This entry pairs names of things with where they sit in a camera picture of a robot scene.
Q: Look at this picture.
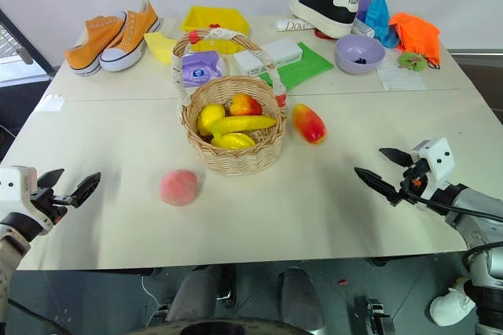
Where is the purple bowl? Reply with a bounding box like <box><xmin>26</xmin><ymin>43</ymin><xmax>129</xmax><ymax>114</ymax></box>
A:
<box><xmin>334</xmin><ymin>34</ymin><xmax>386</xmax><ymax>75</ymax></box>

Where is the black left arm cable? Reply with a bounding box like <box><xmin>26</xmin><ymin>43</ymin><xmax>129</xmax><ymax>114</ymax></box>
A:
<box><xmin>6</xmin><ymin>297</ymin><xmax>74</xmax><ymax>335</ymax></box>

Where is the white cardboard box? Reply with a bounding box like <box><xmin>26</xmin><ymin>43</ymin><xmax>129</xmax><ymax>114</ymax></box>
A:
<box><xmin>233</xmin><ymin>38</ymin><xmax>304</xmax><ymax>77</ymax></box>

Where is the green cloth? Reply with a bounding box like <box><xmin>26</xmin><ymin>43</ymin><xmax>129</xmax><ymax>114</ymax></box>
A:
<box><xmin>257</xmin><ymin>41</ymin><xmax>335</xmax><ymax>92</ymax></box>

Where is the black and white sneaker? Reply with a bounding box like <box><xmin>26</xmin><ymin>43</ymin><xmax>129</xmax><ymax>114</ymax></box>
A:
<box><xmin>288</xmin><ymin>0</ymin><xmax>361</xmax><ymax>39</ymax></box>

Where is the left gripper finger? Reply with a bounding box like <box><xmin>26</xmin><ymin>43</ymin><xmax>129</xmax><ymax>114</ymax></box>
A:
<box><xmin>65</xmin><ymin>171</ymin><xmax>102</xmax><ymax>208</ymax></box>
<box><xmin>37</xmin><ymin>167</ymin><xmax>65</xmax><ymax>191</ymax></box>

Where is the small white box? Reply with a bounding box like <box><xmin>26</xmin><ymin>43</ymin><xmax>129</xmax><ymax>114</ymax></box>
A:
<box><xmin>351</xmin><ymin>19</ymin><xmax>377</xmax><ymax>38</ymax></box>

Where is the yellow plastic bin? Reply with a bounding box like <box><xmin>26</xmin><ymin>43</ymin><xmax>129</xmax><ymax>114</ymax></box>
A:
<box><xmin>179</xmin><ymin>5</ymin><xmax>252</xmax><ymax>55</ymax></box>

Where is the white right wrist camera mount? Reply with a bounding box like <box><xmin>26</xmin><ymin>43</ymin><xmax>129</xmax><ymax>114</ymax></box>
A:
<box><xmin>411</xmin><ymin>137</ymin><xmax>457</xmax><ymax>199</ymax></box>

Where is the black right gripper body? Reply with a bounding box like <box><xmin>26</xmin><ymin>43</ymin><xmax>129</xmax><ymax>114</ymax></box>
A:
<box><xmin>398</xmin><ymin>157</ymin><xmax>432</xmax><ymax>205</ymax></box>

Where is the dark window frame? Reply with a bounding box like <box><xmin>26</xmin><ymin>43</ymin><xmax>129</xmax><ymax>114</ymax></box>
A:
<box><xmin>0</xmin><ymin>8</ymin><xmax>57</xmax><ymax>85</ymax></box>

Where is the white paper sheet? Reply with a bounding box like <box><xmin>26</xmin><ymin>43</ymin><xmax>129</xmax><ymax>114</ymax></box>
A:
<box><xmin>376</xmin><ymin>51</ymin><xmax>428</xmax><ymax>90</ymax></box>

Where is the white Dove tube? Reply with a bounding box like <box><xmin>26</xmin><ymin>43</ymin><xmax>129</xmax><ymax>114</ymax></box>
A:
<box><xmin>275</xmin><ymin>18</ymin><xmax>316</xmax><ymax>33</ymax></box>

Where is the pink peach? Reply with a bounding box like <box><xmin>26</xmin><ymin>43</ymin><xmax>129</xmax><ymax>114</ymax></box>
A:
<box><xmin>160</xmin><ymin>168</ymin><xmax>200</xmax><ymax>208</ymax></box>

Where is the blue plastic bag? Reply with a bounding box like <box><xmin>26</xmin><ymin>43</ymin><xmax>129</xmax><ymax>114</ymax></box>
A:
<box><xmin>364</xmin><ymin>0</ymin><xmax>401</xmax><ymax>50</ymax></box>

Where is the purple wet wipes pack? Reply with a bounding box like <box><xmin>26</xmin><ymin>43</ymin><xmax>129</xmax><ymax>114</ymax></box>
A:
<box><xmin>181</xmin><ymin>50</ymin><xmax>226</xmax><ymax>88</ymax></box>

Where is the orange cloth bag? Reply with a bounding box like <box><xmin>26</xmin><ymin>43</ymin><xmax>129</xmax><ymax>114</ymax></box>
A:
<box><xmin>389</xmin><ymin>12</ymin><xmax>442</xmax><ymax>69</ymax></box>

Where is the red yellow mango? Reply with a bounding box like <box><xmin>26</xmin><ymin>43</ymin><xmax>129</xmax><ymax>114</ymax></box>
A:
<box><xmin>292</xmin><ymin>103</ymin><xmax>328</xmax><ymax>145</ymax></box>

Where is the small green toy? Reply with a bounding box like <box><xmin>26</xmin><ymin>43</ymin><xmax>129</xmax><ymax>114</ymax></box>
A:
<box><xmin>396</xmin><ymin>51</ymin><xmax>430</xmax><ymax>73</ymax></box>

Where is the white shoe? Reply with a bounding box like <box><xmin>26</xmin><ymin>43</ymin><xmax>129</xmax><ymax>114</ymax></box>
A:
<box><xmin>428</xmin><ymin>276</ymin><xmax>477</xmax><ymax>327</ymax></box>

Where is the purple cup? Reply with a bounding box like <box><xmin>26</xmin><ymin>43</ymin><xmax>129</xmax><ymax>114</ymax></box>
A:
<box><xmin>356</xmin><ymin>0</ymin><xmax>373</xmax><ymax>22</ymax></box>

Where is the yellow lemon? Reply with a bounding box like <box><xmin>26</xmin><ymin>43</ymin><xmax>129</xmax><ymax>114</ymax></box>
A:
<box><xmin>196</xmin><ymin>103</ymin><xmax>226</xmax><ymax>137</ymax></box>

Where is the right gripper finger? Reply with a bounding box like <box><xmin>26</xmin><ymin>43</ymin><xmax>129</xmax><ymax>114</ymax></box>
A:
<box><xmin>378</xmin><ymin>147</ymin><xmax>414</xmax><ymax>168</ymax></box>
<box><xmin>354</xmin><ymin>166</ymin><xmax>406</xmax><ymax>206</ymax></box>

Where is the wicker basket with handle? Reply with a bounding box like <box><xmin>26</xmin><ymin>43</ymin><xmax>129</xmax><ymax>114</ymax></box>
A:
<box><xmin>171</xmin><ymin>28</ymin><xmax>289</xmax><ymax>177</ymax></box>

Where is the yellow foam piece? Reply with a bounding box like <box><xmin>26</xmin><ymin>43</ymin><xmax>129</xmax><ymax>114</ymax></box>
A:
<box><xmin>143</xmin><ymin>31</ymin><xmax>178</xmax><ymax>64</ymax></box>

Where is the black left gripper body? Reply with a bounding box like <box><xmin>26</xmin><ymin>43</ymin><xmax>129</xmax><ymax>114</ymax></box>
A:
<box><xmin>29</xmin><ymin>184</ymin><xmax>76</xmax><ymax>226</ymax></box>

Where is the red yellow apple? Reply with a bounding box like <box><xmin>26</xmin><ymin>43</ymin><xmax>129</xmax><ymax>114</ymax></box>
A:
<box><xmin>229</xmin><ymin>93</ymin><xmax>263</xmax><ymax>117</ymax></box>

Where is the orange canvas sneaker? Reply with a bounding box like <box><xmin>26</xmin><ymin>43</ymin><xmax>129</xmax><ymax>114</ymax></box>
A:
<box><xmin>63</xmin><ymin>14</ymin><xmax>129</xmax><ymax>77</ymax></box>
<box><xmin>98</xmin><ymin>0</ymin><xmax>163</xmax><ymax>73</ymax></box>

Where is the yellow banana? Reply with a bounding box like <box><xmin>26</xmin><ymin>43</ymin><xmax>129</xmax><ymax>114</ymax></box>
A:
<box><xmin>209</xmin><ymin>114</ymin><xmax>277</xmax><ymax>136</ymax></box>

